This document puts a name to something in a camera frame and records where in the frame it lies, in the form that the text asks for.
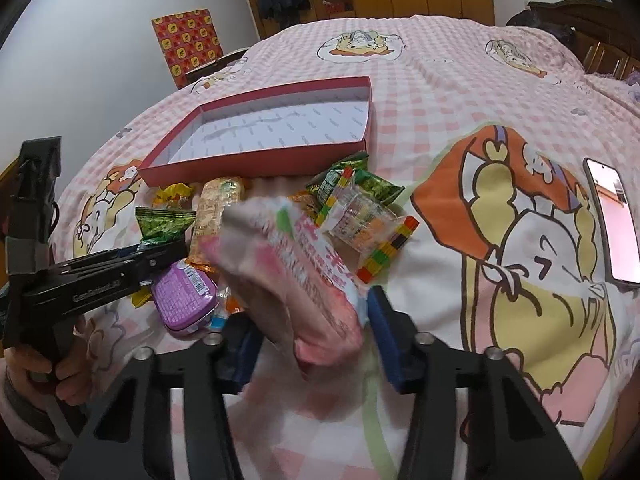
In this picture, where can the pink checkered cartoon bedspread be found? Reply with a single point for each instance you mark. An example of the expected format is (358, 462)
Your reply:
(486, 129)

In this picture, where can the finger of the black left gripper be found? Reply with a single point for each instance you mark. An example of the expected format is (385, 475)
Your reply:
(150, 259)

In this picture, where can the purple candy tin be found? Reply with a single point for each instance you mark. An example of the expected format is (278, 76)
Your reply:
(184, 297)

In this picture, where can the dark wooden headboard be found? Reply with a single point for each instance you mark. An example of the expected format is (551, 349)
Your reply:
(599, 36)

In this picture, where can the smartphone with pink screen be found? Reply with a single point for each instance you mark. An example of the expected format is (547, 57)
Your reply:
(620, 241)

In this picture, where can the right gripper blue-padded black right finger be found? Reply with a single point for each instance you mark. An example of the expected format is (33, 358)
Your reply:
(480, 395)

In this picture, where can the person's left hand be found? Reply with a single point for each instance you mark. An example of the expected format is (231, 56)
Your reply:
(73, 374)

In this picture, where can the yellow candy wrapper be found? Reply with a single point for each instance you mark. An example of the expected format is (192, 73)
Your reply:
(174, 196)

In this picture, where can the red yellow patterned gift bag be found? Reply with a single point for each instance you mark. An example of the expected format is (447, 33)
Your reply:
(188, 41)

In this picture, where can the red shallow cardboard box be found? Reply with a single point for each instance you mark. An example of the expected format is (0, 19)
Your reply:
(291, 130)

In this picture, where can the clear candy bag colourful edge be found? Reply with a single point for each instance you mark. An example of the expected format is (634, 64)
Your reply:
(375, 232)

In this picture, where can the pink white snack bag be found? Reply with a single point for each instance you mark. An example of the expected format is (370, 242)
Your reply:
(291, 281)

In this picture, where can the green snack packet pair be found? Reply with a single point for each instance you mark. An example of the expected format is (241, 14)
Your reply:
(322, 185)

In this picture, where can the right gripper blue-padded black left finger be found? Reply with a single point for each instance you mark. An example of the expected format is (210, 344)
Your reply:
(128, 433)

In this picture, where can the rice cracker pack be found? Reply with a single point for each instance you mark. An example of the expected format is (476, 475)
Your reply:
(216, 195)

